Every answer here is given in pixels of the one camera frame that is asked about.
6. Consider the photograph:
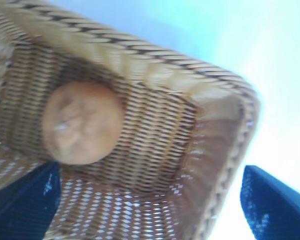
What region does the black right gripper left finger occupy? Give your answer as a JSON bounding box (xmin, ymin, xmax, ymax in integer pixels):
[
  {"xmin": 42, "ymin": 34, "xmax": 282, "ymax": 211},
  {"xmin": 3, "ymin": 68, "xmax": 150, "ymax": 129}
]
[{"xmin": 0, "ymin": 161, "xmax": 62, "ymax": 240}]

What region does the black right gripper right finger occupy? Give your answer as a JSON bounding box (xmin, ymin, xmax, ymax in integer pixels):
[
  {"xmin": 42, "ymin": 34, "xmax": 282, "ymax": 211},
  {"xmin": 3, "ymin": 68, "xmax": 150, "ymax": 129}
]
[{"xmin": 239, "ymin": 164, "xmax": 300, "ymax": 240}]

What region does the bumpy orange fruit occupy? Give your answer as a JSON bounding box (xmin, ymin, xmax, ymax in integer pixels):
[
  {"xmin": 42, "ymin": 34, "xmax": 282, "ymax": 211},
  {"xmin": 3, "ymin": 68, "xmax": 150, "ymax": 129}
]
[{"xmin": 41, "ymin": 80, "xmax": 123, "ymax": 166}]

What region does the woven wicker basket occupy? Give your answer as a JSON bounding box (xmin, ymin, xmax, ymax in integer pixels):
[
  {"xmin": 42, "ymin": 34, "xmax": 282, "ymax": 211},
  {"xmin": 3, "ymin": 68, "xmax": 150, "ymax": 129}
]
[{"xmin": 0, "ymin": 0, "xmax": 262, "ymax": 240}]

